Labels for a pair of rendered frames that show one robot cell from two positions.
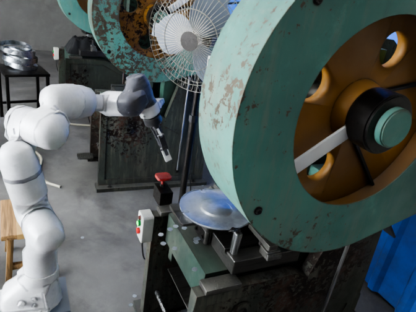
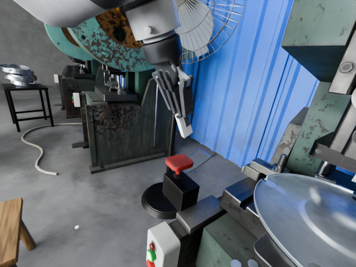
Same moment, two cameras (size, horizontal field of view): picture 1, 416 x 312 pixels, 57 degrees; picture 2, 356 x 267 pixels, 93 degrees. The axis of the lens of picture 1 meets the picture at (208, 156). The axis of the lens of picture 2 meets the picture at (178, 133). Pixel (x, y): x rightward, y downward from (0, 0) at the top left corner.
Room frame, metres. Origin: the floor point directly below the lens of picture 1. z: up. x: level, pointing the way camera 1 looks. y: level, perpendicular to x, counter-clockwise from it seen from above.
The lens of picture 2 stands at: (1.12, 0.27, 1.01)
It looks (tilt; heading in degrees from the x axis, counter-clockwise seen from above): 22 degrees down; 351
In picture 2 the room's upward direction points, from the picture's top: 7 degrees clockwise
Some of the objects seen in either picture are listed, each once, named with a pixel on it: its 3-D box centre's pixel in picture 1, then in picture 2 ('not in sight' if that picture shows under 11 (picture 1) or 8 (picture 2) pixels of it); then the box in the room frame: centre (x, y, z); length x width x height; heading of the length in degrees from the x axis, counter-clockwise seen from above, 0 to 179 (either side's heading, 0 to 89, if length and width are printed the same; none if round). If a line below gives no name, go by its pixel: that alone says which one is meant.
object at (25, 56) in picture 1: (22, 83); (27, 96); (3.64, 1.94, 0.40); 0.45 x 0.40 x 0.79; 41
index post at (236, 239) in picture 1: (236, 241); not in sight; (1.13, -0.15, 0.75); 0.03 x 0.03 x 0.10; 29
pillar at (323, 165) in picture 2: not in sight; (325, 164); (1.45, -0.19, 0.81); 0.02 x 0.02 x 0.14
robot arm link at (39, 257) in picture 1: (43, 244); not in sight; (0.99, 0.49, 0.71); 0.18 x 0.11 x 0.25; 43
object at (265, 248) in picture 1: (264, 234); not in sight; (1.20, -0.26, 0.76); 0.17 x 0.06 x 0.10; 29
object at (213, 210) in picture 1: (216, 207); (344, 225); (1.29, -0.07, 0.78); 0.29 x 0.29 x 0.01
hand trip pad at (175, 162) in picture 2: (163, 182); (178, 170); (1.53, 0.18, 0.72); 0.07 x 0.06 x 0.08; 119
